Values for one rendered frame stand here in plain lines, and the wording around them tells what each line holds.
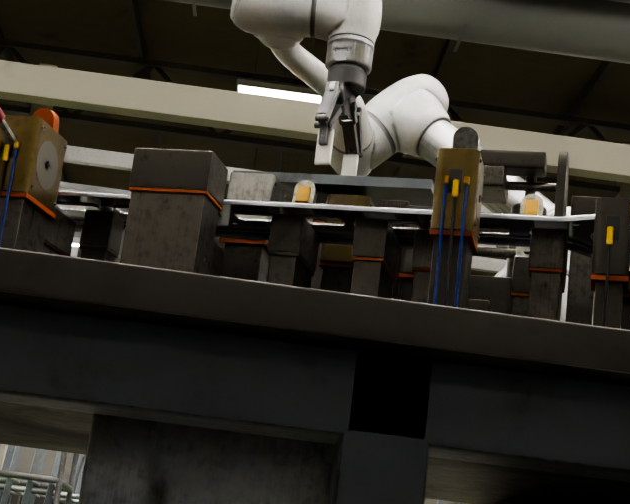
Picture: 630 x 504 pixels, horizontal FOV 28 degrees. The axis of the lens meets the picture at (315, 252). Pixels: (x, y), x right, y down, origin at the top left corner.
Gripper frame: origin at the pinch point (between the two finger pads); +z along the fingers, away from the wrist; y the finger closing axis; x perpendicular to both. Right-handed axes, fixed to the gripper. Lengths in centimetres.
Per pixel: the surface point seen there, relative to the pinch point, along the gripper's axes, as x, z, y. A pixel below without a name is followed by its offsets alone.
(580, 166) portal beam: -63, -210, -569
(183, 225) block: 1, 28, 56
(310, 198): 4.9, 12.5, 21.4
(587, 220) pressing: 54, 20, 34
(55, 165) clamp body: -22, 19, 56
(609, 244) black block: 59, 28, 47
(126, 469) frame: 16, 65, 87
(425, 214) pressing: 31, 21, 40
